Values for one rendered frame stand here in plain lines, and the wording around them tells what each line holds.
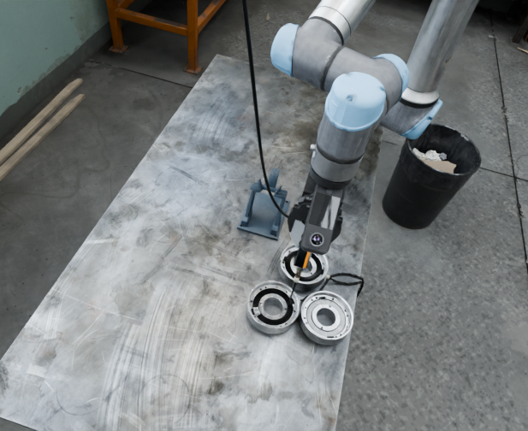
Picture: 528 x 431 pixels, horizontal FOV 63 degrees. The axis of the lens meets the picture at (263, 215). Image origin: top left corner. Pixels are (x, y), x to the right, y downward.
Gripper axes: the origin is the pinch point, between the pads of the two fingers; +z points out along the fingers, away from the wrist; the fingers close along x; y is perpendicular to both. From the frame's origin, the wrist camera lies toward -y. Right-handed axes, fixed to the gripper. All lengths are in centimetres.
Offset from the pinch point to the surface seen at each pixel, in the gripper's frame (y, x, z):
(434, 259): 85, -64, 93
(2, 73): 97, 159, 65
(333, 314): -6.0, -9.2, 10.8
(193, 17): 181, 94, 58
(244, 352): -18.3, 5.7, 13.1
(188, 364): -23.7, 14.9, 13.1
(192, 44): 181, 94, 75
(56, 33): 143, 159, 66
